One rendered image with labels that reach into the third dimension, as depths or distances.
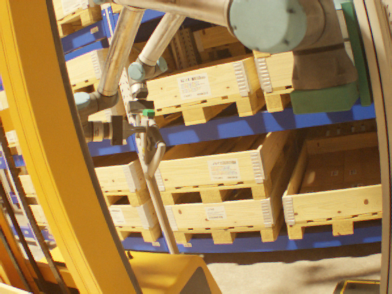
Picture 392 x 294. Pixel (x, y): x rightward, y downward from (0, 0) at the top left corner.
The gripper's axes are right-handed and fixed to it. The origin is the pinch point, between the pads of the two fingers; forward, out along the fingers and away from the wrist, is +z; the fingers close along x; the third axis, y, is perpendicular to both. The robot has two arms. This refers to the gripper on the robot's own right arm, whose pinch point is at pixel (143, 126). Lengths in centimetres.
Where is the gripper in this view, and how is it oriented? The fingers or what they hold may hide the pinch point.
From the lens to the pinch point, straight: 176.0
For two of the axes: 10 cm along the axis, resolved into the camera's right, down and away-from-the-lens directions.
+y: -3.4, 3.8, 8.6
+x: -9.2, 0.3, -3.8
